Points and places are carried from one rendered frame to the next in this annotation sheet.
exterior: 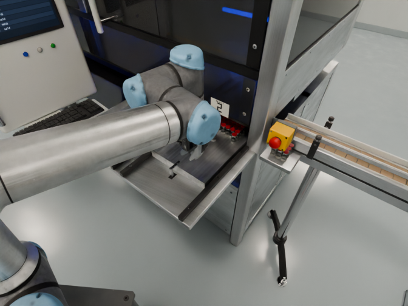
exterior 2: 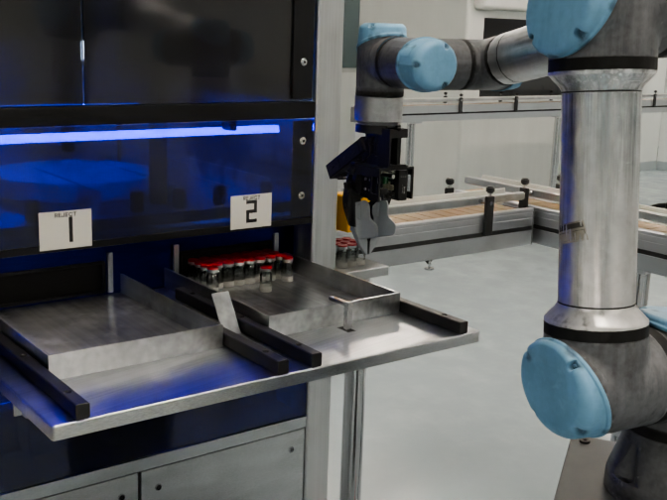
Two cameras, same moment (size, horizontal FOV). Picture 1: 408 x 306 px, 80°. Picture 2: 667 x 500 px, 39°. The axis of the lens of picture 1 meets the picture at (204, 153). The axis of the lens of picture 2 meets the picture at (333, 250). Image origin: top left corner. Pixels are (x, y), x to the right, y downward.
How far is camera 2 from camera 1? 1.54 m
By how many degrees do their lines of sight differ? 71
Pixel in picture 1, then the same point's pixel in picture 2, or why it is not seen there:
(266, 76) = (328, 104)
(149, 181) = (348, 345)
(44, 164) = not seen: hidden behind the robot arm
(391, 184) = (458, 220)
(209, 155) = (311, 299)
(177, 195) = (403, 330)
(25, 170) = not seen: hidden behind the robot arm
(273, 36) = (329, 39)
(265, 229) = not seen: outside the picture
